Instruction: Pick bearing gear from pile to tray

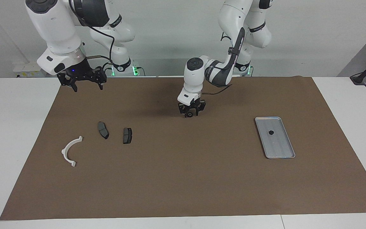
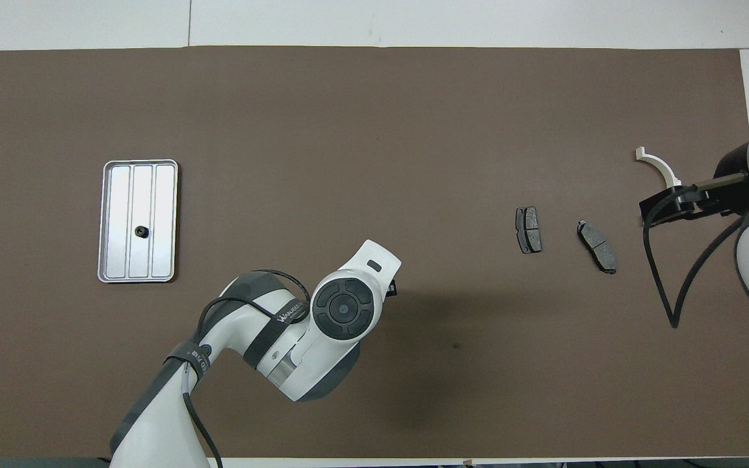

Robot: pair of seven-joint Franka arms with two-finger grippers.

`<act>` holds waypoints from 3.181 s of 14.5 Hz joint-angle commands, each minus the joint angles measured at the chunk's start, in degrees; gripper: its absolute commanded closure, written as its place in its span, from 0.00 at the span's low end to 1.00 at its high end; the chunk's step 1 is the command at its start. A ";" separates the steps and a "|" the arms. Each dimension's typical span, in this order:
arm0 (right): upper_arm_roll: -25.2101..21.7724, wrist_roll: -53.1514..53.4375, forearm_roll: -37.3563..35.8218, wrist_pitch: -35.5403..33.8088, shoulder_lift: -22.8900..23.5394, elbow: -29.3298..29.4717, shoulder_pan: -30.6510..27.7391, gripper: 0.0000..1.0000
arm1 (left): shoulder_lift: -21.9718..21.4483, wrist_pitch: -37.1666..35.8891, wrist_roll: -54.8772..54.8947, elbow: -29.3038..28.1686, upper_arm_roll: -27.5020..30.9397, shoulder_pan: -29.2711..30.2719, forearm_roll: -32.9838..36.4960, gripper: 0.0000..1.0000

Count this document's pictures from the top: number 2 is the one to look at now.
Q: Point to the brown table mat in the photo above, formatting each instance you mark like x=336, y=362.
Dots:
x=413, y=130

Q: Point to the dark slanted brake pad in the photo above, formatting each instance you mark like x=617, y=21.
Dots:
x=597, y=246

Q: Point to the small black bearing gear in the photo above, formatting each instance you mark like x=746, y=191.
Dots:
x=142, y=231

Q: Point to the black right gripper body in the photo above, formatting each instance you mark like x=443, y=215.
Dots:
x=732, y=195

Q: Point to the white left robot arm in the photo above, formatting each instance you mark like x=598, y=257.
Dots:
x=342, y=312

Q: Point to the dark rectangular brake pad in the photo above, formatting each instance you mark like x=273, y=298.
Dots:
x=528, y=231

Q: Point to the white curved plastic bracket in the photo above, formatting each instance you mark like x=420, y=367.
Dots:
x=664, y=168

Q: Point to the silver metal tray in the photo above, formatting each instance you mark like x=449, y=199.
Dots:
x=121, y=221

